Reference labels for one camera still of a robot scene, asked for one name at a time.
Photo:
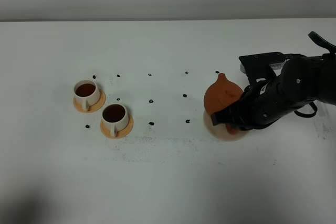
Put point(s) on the orange saucer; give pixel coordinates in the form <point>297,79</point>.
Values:
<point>120,134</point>
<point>94,107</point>

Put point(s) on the orange saucer near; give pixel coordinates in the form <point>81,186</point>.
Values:
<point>120,134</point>

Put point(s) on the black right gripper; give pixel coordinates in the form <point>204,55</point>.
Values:
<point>261,105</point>

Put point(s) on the orange saucer far left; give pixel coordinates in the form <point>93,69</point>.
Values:
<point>94,107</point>

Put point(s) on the white teacup near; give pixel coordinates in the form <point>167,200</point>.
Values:
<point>115,118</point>

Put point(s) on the white teacup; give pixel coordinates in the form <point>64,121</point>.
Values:
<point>86,93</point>
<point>115,118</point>

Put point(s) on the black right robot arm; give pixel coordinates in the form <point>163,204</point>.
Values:
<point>308,78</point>

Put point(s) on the beige teapot coaster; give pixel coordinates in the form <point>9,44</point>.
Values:
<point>220,132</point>

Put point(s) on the white teacup far left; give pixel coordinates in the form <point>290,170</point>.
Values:
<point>86,93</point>

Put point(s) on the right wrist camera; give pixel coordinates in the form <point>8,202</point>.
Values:
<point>261,66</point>

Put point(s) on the brown clay teapot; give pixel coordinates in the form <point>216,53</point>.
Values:
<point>220,95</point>

